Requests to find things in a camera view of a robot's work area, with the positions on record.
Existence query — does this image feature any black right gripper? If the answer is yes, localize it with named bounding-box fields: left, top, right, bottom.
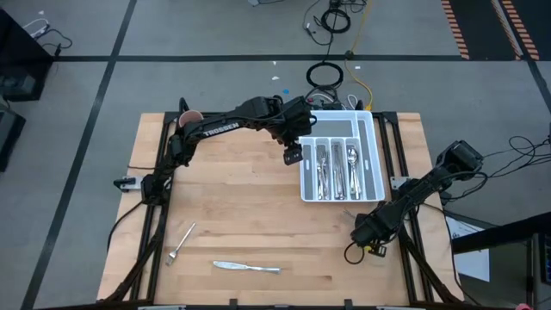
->
left=349, top=202, right=404, bottom=258

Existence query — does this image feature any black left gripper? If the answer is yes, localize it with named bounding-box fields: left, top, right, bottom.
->
left=273, top=96, right=319, bottom=167

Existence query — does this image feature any white cutlery tray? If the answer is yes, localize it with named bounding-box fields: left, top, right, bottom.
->
left=298, top=109, right=387, bottom=204

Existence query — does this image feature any silver spoon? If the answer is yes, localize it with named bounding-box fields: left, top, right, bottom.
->
left=351, top=146, right=363, bottom=201
left=349, top=146, right=361, bottom=201
left=350, top=146, right=362, bottom=201
left=347, top=146, right=355, bottom=201
left=347, top=146, right=357, bottom=201
left=348, top=146, right=359, bottom=201

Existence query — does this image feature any grey power strip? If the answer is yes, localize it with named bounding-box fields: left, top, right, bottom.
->
left=306, top=96, right=342, bottom=112

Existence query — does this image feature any white paper sheet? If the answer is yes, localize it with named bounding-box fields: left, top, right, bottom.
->
left=444, top=214, right=492, bottom=283

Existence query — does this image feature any white mug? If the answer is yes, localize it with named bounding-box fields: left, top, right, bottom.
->
left=178, top=109, right=205, bottom=129

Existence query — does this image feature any black desk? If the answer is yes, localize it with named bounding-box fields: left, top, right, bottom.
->
left=450, top=211, right=551, bottom=310

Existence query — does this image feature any dark monitor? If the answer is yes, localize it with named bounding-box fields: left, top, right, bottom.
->
left=540, top=232, right=551, bottom=285

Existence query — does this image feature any black orange-striped floor mat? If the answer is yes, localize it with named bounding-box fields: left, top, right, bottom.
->
left=440, top=0, right=542, bottom=62

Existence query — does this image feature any grey device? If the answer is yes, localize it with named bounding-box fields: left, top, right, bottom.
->
left=0, top=72, right=37, bottom=97

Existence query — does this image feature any black box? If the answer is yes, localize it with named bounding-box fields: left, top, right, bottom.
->
left=0, top=107, right=27, bottom=173

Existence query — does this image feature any black cabinet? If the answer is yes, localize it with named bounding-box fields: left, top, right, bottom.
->
left=0, top=8, right=54, bottom=102

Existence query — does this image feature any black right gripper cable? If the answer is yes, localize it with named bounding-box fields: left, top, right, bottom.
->
left=343, top=240, right=368, bottom=266

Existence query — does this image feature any black aluminium table frame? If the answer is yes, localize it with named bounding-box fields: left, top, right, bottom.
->
left=99, top=96, right=465, bottom=310

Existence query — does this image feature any large black cable coil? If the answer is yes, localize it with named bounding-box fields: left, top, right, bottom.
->
left=306, top=61, right=345, bottom=92

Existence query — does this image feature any small black cable coil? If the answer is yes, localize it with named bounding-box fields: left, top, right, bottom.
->
left=320, top=7, right=352, bottom=34

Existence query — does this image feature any yellow floor cable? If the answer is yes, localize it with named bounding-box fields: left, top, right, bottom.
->
left=343, top=0, right=376, bottom=112

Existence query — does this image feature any black cable bundle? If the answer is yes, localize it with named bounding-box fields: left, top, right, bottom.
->
left=447, top=133, right=551, bottom=206

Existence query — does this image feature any black floor cable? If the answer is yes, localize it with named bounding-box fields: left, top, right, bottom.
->
left=33, top=27, right=74, bottom=57

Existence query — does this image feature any white floor cable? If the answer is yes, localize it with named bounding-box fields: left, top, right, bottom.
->
left=22, top=16, right=51, bottom=39

